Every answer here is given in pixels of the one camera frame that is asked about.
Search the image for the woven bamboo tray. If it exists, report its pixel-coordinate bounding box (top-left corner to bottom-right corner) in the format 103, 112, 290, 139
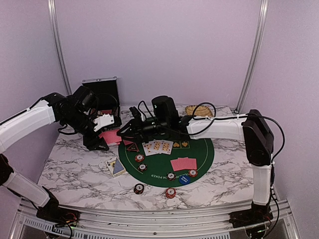
185, 105, 214, 117

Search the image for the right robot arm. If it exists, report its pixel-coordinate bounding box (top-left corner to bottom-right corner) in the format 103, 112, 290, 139
117, 96, 274, 223

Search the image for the green round poker mat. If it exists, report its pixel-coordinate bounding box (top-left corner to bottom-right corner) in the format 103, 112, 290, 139
118, 131, 215, 188

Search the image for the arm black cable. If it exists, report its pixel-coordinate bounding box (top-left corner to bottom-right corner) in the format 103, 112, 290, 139
191, 102, 286, 162
57, 93, 120, 135

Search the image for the triangular dealer button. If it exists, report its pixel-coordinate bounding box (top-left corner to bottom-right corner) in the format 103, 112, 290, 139
127, 142, 139, 152

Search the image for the face-up card two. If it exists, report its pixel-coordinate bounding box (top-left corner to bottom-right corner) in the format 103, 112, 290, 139
152, 140, 162, 154

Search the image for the face-up card three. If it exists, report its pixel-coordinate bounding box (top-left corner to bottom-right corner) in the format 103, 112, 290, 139
160, 140, 173, 155

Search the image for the left aluminium frame post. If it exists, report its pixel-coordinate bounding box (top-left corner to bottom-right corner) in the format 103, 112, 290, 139
47, 0, 73, 95

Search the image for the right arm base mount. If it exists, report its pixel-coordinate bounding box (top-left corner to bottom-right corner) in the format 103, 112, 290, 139
229, 209, 274, 228

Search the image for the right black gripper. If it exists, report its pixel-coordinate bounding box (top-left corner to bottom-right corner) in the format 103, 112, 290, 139
117, 115, 169, 143

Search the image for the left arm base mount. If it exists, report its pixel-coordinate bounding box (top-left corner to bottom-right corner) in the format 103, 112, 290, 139
36, 208, 80, 226

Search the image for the blue small blind button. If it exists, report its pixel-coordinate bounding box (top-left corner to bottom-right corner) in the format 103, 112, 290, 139
178, 175, 190, 185

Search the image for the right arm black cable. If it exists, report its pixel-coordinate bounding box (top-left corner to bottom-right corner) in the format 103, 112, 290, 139
191, 102, 286, 162

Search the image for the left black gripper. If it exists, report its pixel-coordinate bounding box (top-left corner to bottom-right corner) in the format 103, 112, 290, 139
62, 110, 109, 150

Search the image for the right aluminium frame post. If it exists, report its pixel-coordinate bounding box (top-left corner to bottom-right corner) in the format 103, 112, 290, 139
234, 0, 269, 113

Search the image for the pink playing card deck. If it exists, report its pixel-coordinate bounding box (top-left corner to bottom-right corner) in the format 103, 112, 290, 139
99, 129, 122, 146

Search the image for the face-up card one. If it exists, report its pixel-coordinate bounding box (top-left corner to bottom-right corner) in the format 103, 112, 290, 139
142, 141, 156, 156

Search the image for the blue gold card box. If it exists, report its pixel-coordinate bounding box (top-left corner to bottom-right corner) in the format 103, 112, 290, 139
106, 157, 126, 177

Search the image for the red poker chip stack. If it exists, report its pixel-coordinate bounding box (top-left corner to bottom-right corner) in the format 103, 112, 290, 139
165, 188, 176, 199

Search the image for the aluminium frame post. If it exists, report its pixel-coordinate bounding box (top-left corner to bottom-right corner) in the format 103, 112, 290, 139
234, 0, 269, 113
47, 0, 73, 95

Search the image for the aluminium poker chip case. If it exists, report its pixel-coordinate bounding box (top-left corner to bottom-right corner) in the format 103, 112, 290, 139
82, 76, 122, 129

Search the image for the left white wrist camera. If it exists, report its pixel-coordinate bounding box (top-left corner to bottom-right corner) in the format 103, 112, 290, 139
93, 114, 114, 132

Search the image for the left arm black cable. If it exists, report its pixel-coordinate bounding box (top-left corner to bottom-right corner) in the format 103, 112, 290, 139
57, 93, 120, 135

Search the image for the front aluminium rail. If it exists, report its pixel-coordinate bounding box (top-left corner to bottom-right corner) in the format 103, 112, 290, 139
8, 200, 300, 239

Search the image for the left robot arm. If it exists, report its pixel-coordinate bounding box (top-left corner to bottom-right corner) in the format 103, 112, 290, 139
0, 86, 114, 222

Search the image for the red card deck in case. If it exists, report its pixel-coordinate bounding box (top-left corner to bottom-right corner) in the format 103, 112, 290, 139
98, 110, 112, 116

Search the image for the dark poker chip stack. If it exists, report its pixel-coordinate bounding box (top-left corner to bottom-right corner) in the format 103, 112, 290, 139
134, 183, 144, 195

